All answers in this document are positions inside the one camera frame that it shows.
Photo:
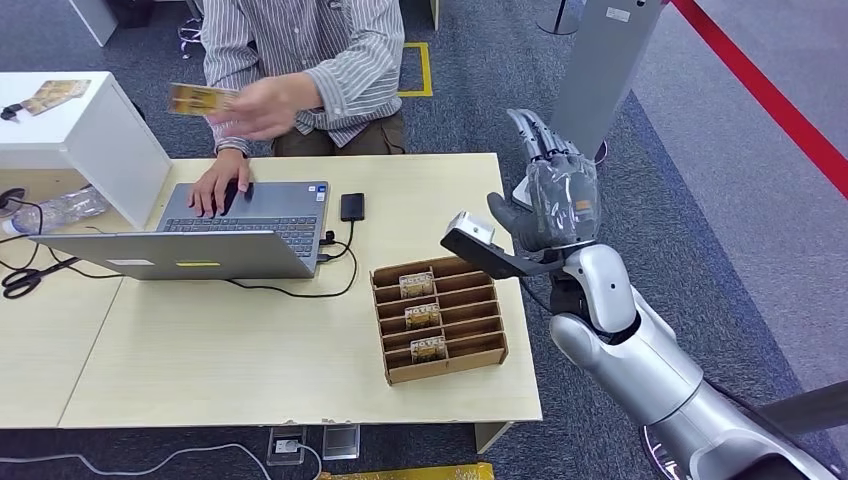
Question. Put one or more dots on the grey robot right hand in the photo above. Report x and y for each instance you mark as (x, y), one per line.
(563, 199)

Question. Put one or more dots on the person's left hand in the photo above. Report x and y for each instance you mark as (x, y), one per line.
(268, 106)

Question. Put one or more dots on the person's right hand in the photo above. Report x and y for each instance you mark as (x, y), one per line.
(222, 179)

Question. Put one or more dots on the gold hotel card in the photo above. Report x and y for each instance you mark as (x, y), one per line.
(416, 285)
(56, 94)
(195, 99)
(428, 350)
(422, 317)

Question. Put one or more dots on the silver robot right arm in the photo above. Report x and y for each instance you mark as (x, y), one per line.
(649, 371)

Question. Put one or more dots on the person's right forearm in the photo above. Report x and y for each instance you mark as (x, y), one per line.
(228, 99)

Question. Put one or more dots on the person's left forearm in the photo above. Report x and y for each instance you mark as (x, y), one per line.
(361, 73)

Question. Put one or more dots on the person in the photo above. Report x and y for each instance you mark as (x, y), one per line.
(311, 40)

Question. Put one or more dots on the cardboard card organizer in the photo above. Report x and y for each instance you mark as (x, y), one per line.
(457, 361)

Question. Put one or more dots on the white pillar base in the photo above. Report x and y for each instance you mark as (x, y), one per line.
(521, 195)

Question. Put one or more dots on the dark round floor base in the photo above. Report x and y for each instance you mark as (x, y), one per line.
(601, 152)

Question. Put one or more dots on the grey laptop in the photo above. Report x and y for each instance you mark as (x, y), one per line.
(199, 255)

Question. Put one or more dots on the white cabinet box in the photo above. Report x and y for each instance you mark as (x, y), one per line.
(99, 146)

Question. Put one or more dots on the black external drive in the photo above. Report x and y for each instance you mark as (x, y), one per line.
(352, 206)

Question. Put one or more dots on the silver metal pillar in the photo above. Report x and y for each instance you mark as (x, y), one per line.
(606, 73)

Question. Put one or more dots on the clear plastic water bottle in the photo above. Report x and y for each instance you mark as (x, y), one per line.
(60, 208)

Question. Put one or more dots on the grey stanchion base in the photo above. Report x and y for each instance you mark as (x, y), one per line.
(560, 20)

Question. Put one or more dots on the white furniture block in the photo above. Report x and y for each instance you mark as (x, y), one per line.
(93, 18)

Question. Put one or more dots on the round black object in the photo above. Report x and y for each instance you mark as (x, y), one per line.
(9, 201)

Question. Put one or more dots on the black key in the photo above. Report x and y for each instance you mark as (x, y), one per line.
(10, 111)

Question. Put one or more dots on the black scissors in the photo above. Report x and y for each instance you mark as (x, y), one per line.
(23, 281)

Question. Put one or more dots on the red floor tape strip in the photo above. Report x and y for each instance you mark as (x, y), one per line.
(762, 93)

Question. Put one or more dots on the wooden desk leg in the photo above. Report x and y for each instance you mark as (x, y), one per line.
(490, 434)

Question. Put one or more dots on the floor power socket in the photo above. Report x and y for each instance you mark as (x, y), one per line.
(286, 445)

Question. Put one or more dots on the metal floor plate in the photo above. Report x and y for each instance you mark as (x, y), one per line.
(340, 441)

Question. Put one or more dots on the yellow patterned packet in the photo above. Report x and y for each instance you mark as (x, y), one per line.
(424, 473)

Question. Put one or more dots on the dark grey pole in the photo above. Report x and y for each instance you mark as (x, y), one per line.
(808, 407)

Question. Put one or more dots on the pale wrist camera, black bracket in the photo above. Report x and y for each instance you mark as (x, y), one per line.
(484, 248)

